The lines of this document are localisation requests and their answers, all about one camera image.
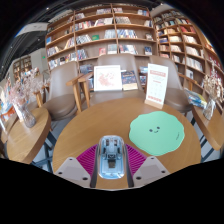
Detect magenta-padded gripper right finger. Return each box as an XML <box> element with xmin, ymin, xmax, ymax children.
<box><xmin>124</xmin><ymin>143</ymin><xmax>171</xmax><ymax>188</ymax></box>

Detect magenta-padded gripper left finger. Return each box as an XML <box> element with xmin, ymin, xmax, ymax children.
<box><xmin>54</xmin><ymin>143</ymin><xmax>100</xmax><ymax>189</ymax></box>

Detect translucent pale blue computer mouse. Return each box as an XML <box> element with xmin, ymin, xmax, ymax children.
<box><xmin>96</xmin><ymin>134</ymin><xmax>128</xmax><ymax>180</ymax></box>

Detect green smiley mouse pad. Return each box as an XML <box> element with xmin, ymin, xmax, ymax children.
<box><xmin>128</xmin><ymin>110</ymin><xmax>186</xmax><ymax>157</ymax></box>

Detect wooden side table, dark legs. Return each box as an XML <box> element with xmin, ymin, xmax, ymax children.
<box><xmin>5</xmin><ymin>106</ymin><xmax>53</xmax><ymax>165</ymax></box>
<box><xmin>191</xmin><ymin>104</ymin><xmax>224</xmax><ymax>152</ymax></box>

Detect beige wooden armchair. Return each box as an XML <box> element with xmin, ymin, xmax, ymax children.
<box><xmin>77</xmin><ymin>53</ymin><xmax>148</xmax><ymax>108</ymax></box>
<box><xmin>148</xmin><ymin>54</ymin><xmax>194</xmax><ymax>114</ymax></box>
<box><xmin>34</xmin><ymin>60</ymin><xmax>83</xmax><ymax>121</ymax></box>

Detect glass vase with pink flowers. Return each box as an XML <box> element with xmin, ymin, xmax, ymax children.
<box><xmin>8</xmin><ymin>68</ymin><xmax>46</xmax><ymax>129</ymax></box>

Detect white sign on wooden base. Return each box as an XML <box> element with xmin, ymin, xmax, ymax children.
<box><xmin>144</xmin><ymin>62</ymin><xmax>169</xmax><ymax>110</ymax></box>

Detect dark cover book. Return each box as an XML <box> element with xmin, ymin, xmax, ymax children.
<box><xmin>121</xmin><ymin>70</ymin><xmax>139</xmax><ymax>92</ymax></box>

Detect small white card stand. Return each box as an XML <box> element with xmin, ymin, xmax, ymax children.
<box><xmin>12</xmin><ymin>101</ymin><xmax>24</xmax><ymax>123</ymax></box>

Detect white picture board, pink print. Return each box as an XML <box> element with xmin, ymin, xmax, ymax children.
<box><xmin>93</xmin><ymin>64</ymin><xmax>123</xmax><ymax>93</ymax></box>

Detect stack of colourful books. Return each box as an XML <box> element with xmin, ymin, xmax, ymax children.
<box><xmin>184</xmin><ymin>88</ymin><xmax>208</xmax><ymax>109</ymax></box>

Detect glass vase with dried flowers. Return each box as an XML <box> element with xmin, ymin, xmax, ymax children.
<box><xmin>202</xmin><ymin>63</ymin><xmax>224</xmax><ymax>122</ymax></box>

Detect stack of pale books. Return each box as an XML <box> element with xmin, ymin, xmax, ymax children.
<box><xmin>138</xmin><ymin>65</ymin><xmax>149</xmax><ymax>75</ymax></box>

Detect book display stand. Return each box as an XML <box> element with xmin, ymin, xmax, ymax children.
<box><xmin>0</xmin><ymin>78</ymin><xmax>18</xmax><ymax>134</ymax></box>

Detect distant wooden bookshelf unit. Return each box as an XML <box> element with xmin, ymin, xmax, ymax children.
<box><xmin>12</xmin><ymin>54</ymin><xmax>34</xmax><ymax>83</ymax></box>

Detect curved wooden bookshelf unit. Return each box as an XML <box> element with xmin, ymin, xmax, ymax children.
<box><xmin>153</xmin><ymin>9</ymin><xmax>224</xmax><ymax>101</ymax></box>

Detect wide wooden bookshelf unit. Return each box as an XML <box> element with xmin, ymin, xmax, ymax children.
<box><xmin>44</xmin><ymin>3</ymin><xmax>156</xmax><ymax>73</ymax></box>

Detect white hanging ceiling panel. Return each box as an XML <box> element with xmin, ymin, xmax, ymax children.
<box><xmin>16</xmin><ymin>22</ymin><xmax>49</xmax><ymax>38</ymax></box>

